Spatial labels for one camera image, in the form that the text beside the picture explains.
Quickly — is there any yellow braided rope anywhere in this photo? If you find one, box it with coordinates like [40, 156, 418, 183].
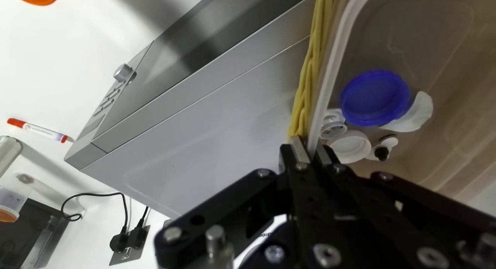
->
[288, 0, 338, 138]

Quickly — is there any small white bottle cap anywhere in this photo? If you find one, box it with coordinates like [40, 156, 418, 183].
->
[320, 109, 348, 140]

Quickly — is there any black cable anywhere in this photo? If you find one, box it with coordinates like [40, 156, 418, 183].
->
[61, 192, 129, 235]

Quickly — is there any silver microwave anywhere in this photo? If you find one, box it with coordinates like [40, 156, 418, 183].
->
[64, 0, 323, 219]

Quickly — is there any microwave door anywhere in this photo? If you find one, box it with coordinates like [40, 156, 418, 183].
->
[91, 0, 319, 143]

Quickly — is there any steel wall socket plate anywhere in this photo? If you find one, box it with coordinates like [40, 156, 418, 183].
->
[109, 224, 151, 266]

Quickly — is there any small white black-tipped nozzle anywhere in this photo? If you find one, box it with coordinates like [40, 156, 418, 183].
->
[366, 134, 399, 162]

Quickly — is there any large white bottle cap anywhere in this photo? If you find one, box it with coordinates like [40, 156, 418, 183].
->
[329, 129, 372, 164]

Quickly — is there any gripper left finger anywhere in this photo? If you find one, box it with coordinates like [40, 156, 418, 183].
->
[154, 136, 315, 269]

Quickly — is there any clear plastic container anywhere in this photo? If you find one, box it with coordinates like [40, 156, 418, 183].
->
[308, 0, 496, 207]

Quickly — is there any black plug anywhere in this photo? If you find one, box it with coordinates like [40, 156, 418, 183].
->
[128, 206, 151, 250]
[109, 232, 131, 253]

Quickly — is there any microwave knob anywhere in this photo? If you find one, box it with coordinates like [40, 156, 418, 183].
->
[113, 64, 136, 84]

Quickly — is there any steel cylinder canister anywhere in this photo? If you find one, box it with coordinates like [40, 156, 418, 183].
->
[0, 136, 23, 179]

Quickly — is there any white plastic piece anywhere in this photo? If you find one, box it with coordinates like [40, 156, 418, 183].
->
[382, 91, 434, 133]

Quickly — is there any blue plastic lid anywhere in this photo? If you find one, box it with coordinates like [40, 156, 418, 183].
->
[340, 69, 412, 127]

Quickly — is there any dark steel-rimmed box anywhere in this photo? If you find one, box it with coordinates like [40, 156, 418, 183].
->
[0, 198, 71, 269]

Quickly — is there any red capped marker pen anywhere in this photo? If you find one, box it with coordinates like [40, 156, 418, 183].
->
[7, 118, 74, 144]

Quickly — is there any clear jar with orange lid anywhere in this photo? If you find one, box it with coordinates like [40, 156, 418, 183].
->
[0, 173, 36, 223]

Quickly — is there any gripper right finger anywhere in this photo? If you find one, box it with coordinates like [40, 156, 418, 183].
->
[310, 144, 496, 269]

